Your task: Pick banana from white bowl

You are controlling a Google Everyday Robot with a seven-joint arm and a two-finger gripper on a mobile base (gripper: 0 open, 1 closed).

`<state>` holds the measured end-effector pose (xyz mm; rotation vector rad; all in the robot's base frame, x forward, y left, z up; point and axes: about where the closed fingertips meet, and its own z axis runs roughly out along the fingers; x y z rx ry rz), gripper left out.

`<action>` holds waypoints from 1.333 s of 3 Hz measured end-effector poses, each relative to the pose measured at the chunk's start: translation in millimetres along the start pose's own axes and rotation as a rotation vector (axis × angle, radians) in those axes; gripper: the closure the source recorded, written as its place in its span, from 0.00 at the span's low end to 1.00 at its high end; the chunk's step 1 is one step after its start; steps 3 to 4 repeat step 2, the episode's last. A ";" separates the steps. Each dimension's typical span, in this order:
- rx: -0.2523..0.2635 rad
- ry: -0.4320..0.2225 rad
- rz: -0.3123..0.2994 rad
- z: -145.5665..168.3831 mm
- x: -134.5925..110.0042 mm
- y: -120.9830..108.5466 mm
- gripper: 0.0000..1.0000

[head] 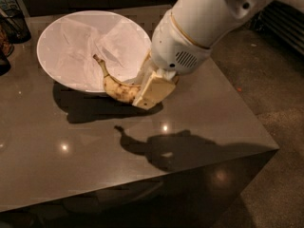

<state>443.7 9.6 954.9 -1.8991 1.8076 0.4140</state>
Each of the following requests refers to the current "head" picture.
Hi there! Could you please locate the black vented appliance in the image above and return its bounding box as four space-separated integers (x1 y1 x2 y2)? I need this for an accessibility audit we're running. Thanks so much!
250 1 304 55

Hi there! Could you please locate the spotted yellow banana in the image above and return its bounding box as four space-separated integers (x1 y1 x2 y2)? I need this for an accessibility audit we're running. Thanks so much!
93 54 141 105

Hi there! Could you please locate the black wire basket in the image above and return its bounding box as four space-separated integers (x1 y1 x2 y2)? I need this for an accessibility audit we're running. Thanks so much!
0 9 31 44

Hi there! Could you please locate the white paper liner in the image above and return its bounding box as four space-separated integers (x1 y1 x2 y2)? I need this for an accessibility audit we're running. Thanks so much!
56 18 151 92

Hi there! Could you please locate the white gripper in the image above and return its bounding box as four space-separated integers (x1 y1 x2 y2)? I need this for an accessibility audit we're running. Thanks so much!
132 9 211 110

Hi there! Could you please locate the white bowl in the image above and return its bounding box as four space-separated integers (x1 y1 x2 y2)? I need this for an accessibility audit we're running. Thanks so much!
37 10 151 95

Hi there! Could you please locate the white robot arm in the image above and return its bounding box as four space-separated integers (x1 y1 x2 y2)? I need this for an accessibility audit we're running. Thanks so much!
133 0 304 109

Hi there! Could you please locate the dark container at left edge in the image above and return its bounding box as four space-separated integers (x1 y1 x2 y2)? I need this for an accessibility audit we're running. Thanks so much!
0 25 14 76

